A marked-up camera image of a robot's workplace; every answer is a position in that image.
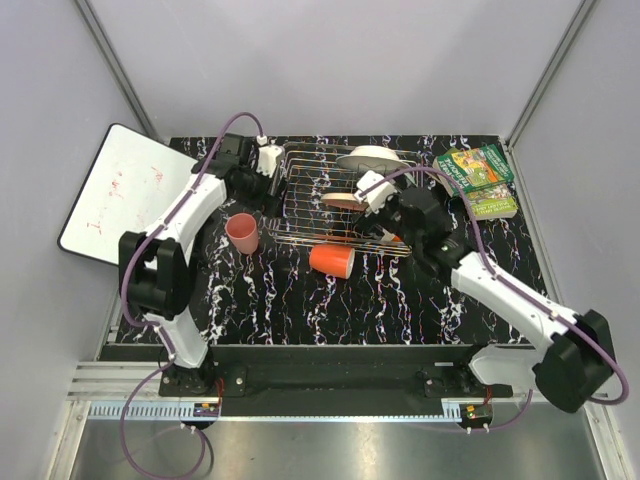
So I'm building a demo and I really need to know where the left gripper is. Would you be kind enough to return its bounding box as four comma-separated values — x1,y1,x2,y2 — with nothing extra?
232,162,290,219

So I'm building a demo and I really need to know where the pink plastic cup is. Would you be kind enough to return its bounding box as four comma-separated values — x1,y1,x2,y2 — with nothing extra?
225,213,259,255

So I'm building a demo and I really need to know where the pink plate with twig motif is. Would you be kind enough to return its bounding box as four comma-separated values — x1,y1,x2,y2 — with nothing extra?
321,192,368,212

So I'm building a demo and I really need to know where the chrome wire dish rack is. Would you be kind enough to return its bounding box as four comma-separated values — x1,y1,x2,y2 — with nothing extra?
267,141,410,257

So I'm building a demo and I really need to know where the white scalloped plate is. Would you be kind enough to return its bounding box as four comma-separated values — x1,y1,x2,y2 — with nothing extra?
336,145,407,175

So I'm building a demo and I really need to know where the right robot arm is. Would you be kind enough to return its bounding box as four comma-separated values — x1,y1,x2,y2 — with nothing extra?
355,182,615,413

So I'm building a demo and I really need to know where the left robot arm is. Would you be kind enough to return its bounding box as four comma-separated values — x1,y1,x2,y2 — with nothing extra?
118,134,286,396

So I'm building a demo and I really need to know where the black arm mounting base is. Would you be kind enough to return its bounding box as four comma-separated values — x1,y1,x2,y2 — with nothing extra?
159,345,513,420

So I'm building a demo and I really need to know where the upper green book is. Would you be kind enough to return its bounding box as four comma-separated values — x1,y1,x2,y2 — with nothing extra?
432,145,514,194

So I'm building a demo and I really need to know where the green book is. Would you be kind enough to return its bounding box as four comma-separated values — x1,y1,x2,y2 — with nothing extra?
467,184,518,220
432,145,514,194

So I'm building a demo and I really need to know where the lower green book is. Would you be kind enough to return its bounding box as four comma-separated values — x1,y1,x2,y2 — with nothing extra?
467,184,518,220

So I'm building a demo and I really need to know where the orange mug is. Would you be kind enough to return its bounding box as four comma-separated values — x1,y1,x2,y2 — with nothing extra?
309,244,356,279

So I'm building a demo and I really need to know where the white dry-erase board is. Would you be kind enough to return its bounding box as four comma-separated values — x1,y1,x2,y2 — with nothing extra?
57,124,195,266

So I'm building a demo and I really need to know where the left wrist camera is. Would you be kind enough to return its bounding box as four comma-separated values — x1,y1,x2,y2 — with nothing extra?
256,144,284,178

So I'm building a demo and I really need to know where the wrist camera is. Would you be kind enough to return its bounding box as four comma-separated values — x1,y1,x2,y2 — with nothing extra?
354,170,398,213
256,144,284,178

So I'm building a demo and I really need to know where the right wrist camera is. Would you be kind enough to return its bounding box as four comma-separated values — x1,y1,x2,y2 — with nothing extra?
354,170,398,213

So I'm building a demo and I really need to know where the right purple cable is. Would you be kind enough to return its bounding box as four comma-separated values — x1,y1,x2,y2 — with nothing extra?
355,166,631,434

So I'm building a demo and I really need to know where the purple cable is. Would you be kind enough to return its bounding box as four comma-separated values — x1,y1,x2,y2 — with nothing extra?
355,166,631,434
119,112,269,477

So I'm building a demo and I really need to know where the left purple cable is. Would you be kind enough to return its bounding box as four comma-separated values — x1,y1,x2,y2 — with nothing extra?
119,112,269,477

